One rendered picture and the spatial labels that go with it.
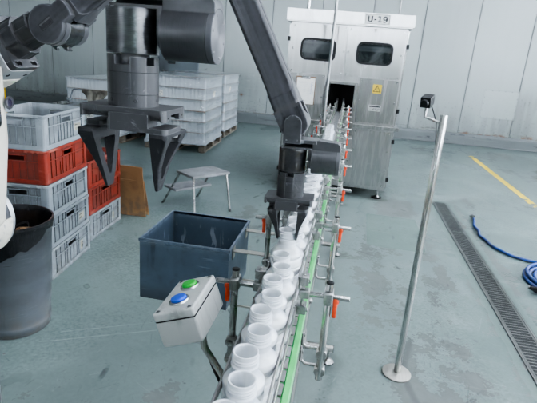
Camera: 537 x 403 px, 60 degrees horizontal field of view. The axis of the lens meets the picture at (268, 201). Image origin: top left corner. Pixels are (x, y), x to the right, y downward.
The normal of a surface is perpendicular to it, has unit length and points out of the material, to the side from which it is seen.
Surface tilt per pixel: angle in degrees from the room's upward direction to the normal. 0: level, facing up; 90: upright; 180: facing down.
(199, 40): 98
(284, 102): 88
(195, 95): 89
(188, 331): 90
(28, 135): 90
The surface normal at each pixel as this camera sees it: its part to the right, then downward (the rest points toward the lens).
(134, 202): -0.16, 0.42
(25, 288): 0.72, 0.32
